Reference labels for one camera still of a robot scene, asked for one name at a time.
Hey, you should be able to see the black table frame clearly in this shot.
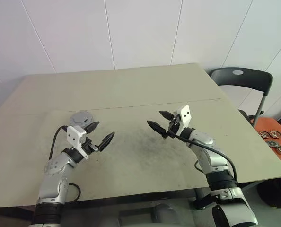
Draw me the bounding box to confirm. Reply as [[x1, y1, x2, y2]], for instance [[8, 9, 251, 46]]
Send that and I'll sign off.
[[0, 188, 217, 211]]

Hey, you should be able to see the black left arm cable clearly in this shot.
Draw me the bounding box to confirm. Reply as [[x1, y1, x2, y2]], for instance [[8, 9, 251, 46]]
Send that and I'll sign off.
[[49, 125, 82, 203]]

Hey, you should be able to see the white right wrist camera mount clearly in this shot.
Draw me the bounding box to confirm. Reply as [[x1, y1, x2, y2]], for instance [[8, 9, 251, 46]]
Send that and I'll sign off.
[[172, 104, 193, 133]]

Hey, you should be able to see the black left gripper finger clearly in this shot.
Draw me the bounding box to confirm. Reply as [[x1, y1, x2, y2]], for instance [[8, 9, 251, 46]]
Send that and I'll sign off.
[[85, 121, 100, 135], [97, 131, 115, 152]]

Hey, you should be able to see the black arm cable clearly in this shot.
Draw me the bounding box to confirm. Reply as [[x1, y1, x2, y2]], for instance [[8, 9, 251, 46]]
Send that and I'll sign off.
[[49, 125, 82, 203], [167, 118, 238, 184]]

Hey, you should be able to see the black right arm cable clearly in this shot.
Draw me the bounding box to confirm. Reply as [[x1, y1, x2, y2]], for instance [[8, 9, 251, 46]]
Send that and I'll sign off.
[[167, 118, 238, 184]]

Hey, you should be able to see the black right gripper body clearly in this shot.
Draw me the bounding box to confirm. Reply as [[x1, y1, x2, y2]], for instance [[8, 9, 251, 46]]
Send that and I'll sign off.
[[163, 114, 183, 140]]

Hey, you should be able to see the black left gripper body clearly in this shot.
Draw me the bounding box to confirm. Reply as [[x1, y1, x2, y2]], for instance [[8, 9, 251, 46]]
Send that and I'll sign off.
[[82, 138, 100, 156]]

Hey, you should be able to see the orange tray with wheels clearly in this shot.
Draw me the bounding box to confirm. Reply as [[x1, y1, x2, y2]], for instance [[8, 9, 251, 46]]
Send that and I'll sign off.
[[253, 117, 281, 170]]

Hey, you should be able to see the black round bin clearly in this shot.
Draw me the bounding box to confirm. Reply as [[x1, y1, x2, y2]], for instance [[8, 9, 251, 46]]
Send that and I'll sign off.
[[256, 177, 281, 209]]

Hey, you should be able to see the silver round motor lid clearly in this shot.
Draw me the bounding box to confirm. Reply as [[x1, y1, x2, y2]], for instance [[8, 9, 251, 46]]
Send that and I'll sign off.
[[69, 111, 96, 128]]

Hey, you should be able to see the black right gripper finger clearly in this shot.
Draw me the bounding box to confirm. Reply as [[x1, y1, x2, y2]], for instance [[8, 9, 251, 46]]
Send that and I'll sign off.
[[147, 120, 167, 138], [158, 110, 174, 121]]

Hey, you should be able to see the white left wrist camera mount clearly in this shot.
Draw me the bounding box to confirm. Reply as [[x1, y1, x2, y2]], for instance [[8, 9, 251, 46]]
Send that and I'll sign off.
[[66, 125, 89, 158]]

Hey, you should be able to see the black folding chair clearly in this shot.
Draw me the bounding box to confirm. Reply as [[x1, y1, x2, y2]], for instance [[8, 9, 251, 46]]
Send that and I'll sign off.
[[210, 67, 273, 126]]

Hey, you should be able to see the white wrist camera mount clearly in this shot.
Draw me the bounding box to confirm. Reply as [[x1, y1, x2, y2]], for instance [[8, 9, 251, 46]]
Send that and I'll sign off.
[[66, 125, 89, 158], [172, 104, 193, 133]]

